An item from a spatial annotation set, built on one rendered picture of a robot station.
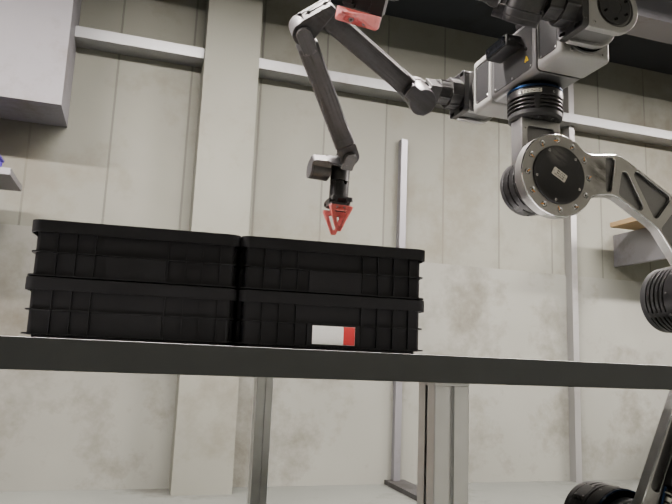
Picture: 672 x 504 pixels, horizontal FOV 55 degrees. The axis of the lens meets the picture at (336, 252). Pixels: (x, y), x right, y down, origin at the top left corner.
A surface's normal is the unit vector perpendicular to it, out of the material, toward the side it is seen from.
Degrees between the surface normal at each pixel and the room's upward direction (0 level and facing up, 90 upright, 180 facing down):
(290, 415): 90
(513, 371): 90
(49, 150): 90
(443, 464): 90
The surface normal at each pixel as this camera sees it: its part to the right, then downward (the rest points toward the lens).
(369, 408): 0.30, -0.14
